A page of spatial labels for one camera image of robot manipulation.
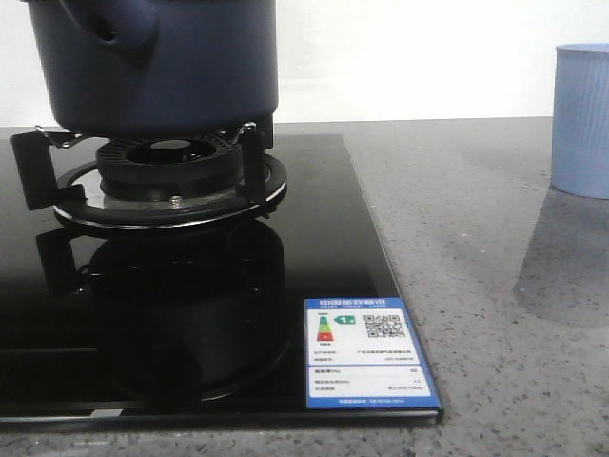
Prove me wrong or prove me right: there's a black metal pot support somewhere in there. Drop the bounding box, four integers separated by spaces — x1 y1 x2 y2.
10 123 286 230

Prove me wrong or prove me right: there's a black glass gas stove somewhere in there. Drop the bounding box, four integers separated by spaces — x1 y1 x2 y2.
1 134 443 429

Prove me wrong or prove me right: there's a black gas burner head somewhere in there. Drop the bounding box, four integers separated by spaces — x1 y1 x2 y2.
96 134 243 202

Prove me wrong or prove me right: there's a light blue ribbed cup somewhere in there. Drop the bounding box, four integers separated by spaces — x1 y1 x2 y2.
551 43 608 199

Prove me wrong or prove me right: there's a blue energy efficiency label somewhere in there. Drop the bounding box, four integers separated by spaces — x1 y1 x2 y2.
304 297 442 411

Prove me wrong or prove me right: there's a dark blue cooking pot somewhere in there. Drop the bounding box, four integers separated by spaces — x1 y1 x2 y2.
28 1 278 138

